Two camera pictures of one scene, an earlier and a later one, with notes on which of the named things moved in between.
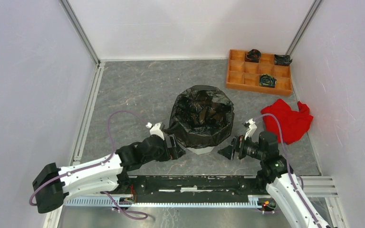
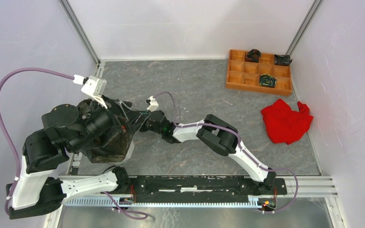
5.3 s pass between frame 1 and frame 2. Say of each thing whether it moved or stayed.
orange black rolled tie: stayed
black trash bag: moved
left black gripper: moved
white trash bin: moved
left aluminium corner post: stayed
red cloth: stayed
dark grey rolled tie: stayed
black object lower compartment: stayed
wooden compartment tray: stayed
